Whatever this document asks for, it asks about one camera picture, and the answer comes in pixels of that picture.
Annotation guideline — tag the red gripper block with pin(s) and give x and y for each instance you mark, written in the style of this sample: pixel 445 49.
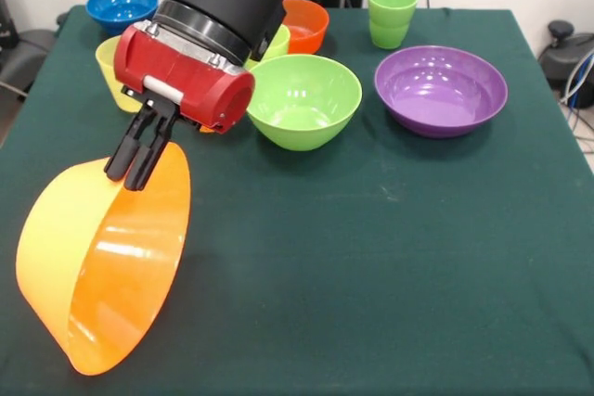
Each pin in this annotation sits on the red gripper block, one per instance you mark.
pixel 185 85

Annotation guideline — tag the large orange bowl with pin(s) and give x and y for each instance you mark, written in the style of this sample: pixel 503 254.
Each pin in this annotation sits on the large orange bowl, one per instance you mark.
pixel 60 238

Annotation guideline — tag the purple bowl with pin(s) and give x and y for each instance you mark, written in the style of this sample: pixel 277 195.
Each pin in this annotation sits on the purple bowl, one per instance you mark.
pixel 441 90

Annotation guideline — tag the yellow cup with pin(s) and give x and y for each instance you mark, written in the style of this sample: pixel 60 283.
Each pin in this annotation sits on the yellow cup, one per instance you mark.
pixel 111 71

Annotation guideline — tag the blue bowl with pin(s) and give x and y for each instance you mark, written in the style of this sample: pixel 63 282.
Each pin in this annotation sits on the blue bowl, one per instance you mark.
pixel 120 11

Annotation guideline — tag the green bowl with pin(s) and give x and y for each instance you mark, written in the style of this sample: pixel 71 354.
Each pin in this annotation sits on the green bowl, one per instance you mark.
pixel 306 104

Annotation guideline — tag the lime cup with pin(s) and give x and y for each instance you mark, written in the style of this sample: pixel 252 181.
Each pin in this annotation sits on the lime cup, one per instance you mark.
pixel 277 46

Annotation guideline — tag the black equipment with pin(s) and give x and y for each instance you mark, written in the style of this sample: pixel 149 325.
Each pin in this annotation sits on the black equipment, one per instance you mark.
pixel 5 16

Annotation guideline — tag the red-orange bowl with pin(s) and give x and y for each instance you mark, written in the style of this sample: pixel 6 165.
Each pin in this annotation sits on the red-orange bowl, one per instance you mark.
pixel 308 25

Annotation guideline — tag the dark green tablecloth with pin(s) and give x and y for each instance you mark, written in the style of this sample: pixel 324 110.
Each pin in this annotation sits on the dark green tablecloth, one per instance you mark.
pixel 371 252

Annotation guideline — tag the green cup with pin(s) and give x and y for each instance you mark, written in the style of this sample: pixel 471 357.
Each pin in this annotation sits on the green cup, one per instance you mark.
pixel 392 20

